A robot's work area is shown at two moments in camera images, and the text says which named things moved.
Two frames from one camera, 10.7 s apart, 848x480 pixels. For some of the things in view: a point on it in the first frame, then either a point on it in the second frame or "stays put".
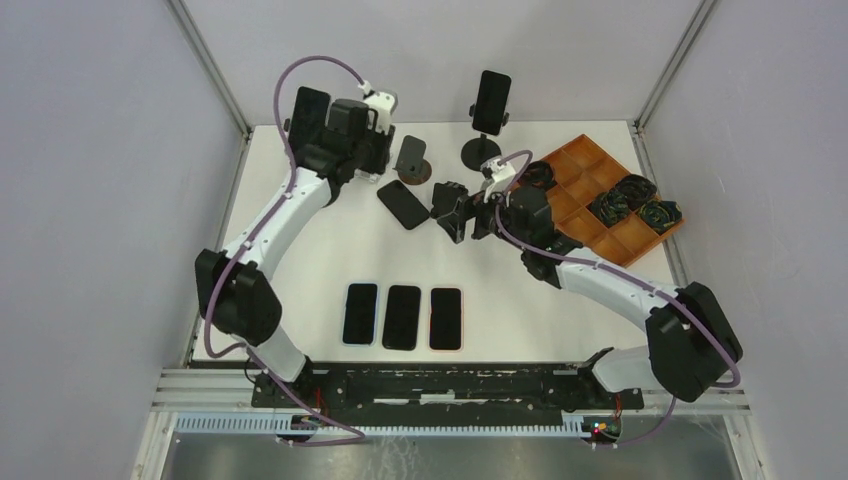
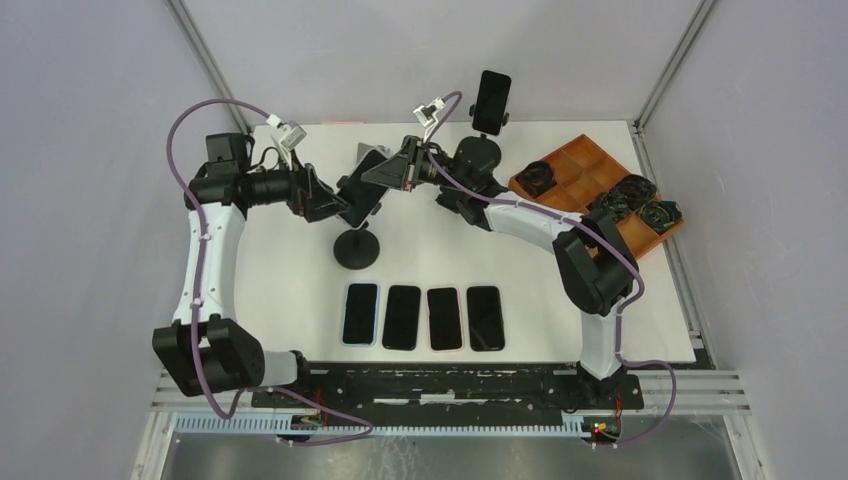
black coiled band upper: (636, 188) stays put
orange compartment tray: (603, 205) stays put
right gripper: (473, 207) to (399, 171)
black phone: (407, 209) to (485, 318)
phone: (309, 117) to (362, 197)
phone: (360, 316) stays put
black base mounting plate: (373, 389) stays put
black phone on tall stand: (491, 102) stays put
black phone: (402, 317) stays put
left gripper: (379, 164) to (310, 197)
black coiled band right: (660, 214) stays put
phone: (445, 319) stays put
